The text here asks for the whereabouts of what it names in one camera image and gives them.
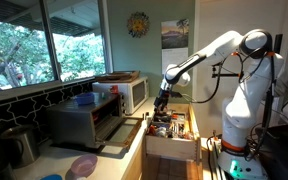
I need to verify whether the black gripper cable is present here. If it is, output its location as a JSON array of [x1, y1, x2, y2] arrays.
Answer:
[[180, 58, 226, 104]]

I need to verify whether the blue round lid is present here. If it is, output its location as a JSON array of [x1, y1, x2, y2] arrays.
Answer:
[[39, 173, 64, 180]]

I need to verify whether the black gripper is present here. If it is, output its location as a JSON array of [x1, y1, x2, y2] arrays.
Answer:
[[154, 88, 172, 116]]

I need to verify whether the black cable bundle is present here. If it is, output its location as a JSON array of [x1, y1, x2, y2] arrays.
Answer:
[[244, 49, 278, 161]]

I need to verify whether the brown wooden tray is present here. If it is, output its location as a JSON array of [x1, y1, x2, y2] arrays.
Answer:
[[95, 70, 141, 84]]

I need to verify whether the stainless steel pot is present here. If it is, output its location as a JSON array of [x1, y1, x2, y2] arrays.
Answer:
[[0, 124, 41, 169]]

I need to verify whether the landscape wall calendar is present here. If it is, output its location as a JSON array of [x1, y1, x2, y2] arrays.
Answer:
[[160, 18, 190, 76]]

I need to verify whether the pink plastic bowl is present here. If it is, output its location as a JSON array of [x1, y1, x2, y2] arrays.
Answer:
[[70, 153, 99, 178]]

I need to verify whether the open wooden drawer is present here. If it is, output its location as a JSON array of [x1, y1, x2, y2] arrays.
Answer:
[[145, 102, 202, 163]]

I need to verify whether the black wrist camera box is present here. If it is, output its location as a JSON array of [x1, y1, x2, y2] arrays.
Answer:
[[169, 90, 184, 100]]

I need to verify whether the blue plastic bowl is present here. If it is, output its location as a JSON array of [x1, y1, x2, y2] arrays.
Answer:
[[74, 92, 96, 106]]

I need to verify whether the large glass window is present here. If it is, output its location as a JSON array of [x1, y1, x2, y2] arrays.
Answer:
[[0, 0, 114, 98]]

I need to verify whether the small red object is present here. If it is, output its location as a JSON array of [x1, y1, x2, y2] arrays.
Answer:
[[109, 84, 120, 95]]

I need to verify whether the sun shaped wall decoration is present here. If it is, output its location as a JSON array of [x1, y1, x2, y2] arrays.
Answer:
[[126, 11, 151, 39]]

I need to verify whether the silver toaster oven body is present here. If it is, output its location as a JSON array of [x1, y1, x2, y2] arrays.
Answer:
[[45, 92, 126, 150]]

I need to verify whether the grey dish rack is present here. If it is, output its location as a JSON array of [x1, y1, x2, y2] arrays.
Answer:
[[95, 116, 144, 150]]

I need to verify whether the black metal bracket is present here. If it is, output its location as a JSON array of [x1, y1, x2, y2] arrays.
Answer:
[[211, 64, 242, 80]]

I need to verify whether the white microwave oven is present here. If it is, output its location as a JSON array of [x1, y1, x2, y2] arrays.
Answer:
[[91, 76, 150, 116]]

